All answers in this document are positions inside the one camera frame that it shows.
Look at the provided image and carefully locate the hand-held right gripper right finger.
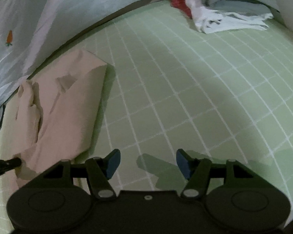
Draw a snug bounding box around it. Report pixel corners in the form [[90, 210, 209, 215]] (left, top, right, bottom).
[[176, 149, 255, 199]]

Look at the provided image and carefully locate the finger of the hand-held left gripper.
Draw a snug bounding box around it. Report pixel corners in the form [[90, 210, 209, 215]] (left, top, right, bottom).
[[0, 157, 22, 182]]

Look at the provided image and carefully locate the pale pink garment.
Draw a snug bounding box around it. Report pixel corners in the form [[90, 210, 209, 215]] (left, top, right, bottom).
[[0, 49, 108, 191]]

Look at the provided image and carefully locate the pale green printed quilt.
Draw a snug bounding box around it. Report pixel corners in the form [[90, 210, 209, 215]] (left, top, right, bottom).
[[0, 0, 172, 111]]

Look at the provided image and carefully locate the white crumpled cloth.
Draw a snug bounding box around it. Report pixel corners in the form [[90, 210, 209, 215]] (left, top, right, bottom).
[[167, 0, 274, 35]]

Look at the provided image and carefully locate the green grid bed sheet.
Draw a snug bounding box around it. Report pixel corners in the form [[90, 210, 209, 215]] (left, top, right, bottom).
[[0, 0, 293, 234]]

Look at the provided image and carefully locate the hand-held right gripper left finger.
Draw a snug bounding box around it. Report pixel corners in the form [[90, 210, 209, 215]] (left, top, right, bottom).
[[42, 149, 122, 200]]

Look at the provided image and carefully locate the red knitted cloth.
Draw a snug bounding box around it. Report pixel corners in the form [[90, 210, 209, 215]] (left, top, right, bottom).
[[170, 0, 194, 19]]

